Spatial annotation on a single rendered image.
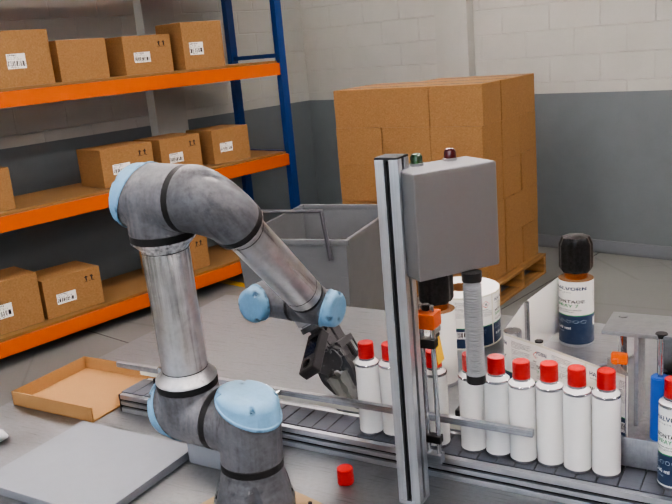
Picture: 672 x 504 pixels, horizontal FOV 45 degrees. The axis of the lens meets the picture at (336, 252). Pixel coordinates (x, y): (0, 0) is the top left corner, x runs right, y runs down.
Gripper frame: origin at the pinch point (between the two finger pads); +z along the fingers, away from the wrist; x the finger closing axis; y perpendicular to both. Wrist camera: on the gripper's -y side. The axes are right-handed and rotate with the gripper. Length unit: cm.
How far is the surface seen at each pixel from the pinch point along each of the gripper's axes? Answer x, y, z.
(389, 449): -5.8, -5.1, 10.5
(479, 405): -27.4, -1.0, 10.2
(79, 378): 87, 7, -38
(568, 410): -44.0, -2.3, 16.9
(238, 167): 246, 337, -135
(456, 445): -17.3, -0.1, 16.2
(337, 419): 7.9, 1.7, 1.7
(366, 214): 124, 256, -49
